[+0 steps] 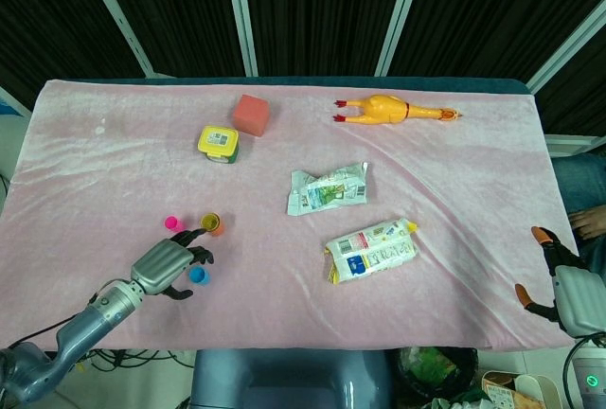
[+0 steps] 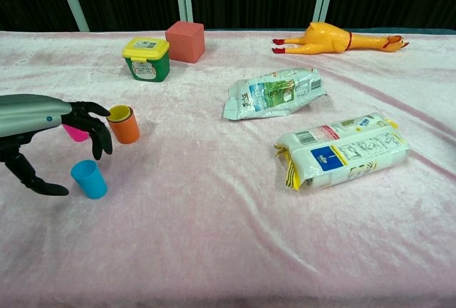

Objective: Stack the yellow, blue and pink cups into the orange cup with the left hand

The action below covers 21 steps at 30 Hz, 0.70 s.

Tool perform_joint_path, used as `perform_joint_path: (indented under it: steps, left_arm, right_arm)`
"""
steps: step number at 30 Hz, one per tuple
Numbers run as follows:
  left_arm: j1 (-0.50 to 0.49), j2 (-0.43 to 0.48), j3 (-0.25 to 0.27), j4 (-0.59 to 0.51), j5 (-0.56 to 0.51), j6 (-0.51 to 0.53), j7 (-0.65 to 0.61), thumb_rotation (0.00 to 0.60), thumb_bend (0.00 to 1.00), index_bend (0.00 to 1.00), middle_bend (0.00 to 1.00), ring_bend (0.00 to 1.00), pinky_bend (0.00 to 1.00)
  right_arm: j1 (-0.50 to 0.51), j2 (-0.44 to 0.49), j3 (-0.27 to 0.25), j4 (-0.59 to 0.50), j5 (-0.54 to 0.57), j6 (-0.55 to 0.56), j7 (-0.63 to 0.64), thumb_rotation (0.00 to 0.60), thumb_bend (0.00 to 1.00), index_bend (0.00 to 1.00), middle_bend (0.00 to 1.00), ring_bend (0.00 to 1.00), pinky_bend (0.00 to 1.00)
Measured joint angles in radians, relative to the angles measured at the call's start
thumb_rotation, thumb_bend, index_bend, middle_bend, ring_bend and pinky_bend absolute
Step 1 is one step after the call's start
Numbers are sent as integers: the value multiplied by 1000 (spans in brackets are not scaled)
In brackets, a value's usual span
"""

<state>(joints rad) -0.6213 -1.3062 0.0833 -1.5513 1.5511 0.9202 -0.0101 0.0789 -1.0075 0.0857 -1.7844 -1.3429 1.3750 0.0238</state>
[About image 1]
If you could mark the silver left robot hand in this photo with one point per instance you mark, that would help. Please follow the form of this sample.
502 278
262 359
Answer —
158 267

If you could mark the person's jeans leg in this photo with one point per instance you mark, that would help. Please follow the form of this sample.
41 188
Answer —
580 182

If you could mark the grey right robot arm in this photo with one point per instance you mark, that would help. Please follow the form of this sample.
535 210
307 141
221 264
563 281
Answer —
589 380

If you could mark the black trash bin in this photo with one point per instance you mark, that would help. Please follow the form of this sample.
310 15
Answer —
435 366

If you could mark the red foam cube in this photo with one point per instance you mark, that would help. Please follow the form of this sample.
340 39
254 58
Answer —
251 114

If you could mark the pink velvet cloth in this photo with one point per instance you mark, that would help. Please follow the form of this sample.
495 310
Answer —
426 182

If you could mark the white frame post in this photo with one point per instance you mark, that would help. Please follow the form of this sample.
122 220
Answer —
568 47
118 16
242 16
400 16

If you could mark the yellow rubber chicken toy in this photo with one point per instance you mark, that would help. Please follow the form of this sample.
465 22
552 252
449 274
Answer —
379 110

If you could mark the light blue plastic cup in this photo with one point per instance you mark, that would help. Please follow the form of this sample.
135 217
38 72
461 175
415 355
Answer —
199 275

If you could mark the white plastic container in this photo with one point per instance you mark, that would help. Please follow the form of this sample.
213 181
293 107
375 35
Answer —
535 387

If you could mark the green tub yellow lid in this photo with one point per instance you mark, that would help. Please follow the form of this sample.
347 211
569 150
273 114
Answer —
218 140

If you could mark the crumpled white snack bag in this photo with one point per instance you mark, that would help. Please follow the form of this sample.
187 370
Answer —
326 189

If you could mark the teal table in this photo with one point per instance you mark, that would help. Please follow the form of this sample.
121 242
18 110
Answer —
331 81

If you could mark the orange plastic cup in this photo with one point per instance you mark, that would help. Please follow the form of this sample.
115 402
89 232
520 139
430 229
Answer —
219 232

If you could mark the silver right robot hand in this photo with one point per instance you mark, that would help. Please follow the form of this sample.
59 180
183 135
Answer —
580 300

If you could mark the pink plastic cup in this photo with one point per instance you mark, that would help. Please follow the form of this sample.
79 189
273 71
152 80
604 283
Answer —
174 224

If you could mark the blue white sign board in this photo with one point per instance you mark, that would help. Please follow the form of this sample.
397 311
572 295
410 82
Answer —
7 106

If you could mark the grey metal shelf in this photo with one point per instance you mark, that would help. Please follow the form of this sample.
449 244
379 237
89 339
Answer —
575 146

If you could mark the printed cardboard box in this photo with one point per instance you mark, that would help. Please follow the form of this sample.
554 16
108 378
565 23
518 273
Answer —
497 395

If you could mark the person's bare hand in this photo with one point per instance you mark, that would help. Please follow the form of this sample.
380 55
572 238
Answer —
592 223

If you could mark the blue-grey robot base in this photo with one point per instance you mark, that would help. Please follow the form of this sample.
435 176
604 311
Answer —
289 380

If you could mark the yellow plastic cup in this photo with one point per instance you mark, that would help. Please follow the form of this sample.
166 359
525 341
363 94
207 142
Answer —
209 222

